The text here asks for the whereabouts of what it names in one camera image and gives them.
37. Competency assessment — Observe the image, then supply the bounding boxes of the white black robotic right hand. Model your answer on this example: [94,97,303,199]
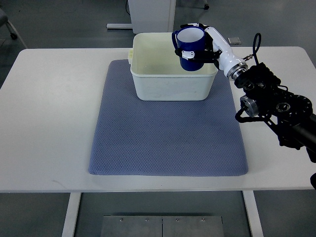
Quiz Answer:
[180,23,248,80]

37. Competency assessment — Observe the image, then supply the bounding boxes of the blue mug white inside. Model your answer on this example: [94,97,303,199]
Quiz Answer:
[171,25,205,71]

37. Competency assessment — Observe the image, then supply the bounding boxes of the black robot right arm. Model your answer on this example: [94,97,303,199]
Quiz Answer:
[233,33,316,162]

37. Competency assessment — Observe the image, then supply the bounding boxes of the white plastic box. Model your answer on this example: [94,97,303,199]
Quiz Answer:
[128,33,218,101]

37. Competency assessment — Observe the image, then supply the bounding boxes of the grey floor socket plate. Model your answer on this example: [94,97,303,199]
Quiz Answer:
[228,37,241,45]

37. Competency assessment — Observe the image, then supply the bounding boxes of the blue-grey textured mat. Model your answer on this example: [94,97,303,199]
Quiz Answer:
[88,60,248,177]

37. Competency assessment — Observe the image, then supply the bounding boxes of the white table leg right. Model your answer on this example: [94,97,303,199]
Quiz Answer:
[242,191,264,237]

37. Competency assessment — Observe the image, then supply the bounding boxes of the white table leg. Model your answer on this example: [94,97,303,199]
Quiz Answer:
[62,193,81,237]
[242,191,264,237]

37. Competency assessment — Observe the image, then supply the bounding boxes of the white table leg left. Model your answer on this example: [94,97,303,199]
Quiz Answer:
[62,193,81,237]

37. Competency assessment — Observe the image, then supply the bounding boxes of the office chair base left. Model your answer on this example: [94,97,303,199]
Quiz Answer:
[0,9,28,49]

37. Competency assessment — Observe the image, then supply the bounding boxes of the white desk pedestal background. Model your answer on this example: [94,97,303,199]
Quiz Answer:
[106,0,176,34]

